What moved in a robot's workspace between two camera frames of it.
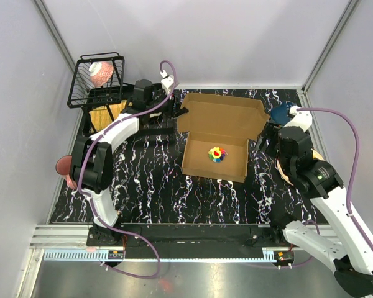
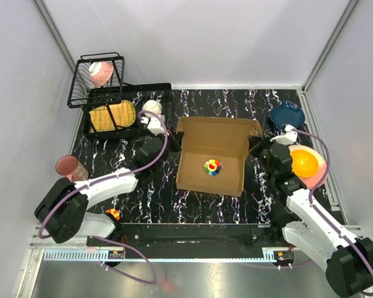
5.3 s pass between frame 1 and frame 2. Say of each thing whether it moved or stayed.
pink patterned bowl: stayed
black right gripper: moved
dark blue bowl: stayed
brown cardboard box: moved
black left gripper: moved
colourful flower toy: moved
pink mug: stayed
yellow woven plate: stayed
